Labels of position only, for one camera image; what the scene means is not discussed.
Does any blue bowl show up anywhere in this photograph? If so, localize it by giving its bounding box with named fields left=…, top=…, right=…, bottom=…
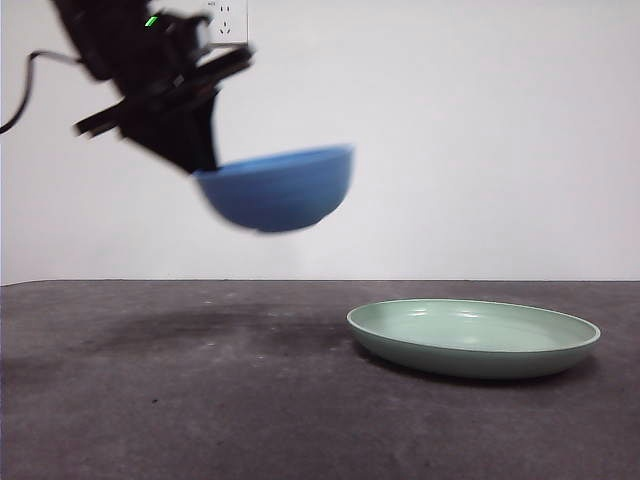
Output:
left=192, top=143, right=357, bottom=235

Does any green plate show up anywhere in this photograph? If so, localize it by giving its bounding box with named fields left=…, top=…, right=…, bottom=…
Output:
left=345, top=298, right=601, bottom=380

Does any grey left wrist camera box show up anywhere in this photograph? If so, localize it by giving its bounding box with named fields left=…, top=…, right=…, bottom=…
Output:
left=167, top=13, right=214, bottom=54

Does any white wall socket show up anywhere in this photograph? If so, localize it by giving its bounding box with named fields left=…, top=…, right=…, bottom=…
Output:
left=207, top=0, right=249, bottom=44

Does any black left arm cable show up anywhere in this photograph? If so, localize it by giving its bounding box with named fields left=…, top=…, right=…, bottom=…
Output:
left=0, top=49, right=84, bottom=134

